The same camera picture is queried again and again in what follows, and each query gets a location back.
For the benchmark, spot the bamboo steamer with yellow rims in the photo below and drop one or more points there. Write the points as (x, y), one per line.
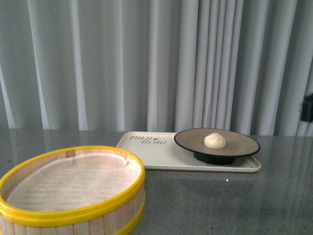
(116, 216)

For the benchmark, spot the tan plate with black rim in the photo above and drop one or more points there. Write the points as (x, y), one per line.
(237, 145)

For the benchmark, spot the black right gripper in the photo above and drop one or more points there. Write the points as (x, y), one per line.
(307, 108)

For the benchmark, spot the white steamed bun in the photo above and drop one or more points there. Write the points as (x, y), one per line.
(215, 141)

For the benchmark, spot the cream rectangular serving tray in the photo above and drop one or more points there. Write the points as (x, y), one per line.
(158, 151)

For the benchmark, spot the white steamer liner cloth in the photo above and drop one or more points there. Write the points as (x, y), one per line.
(76, 182)

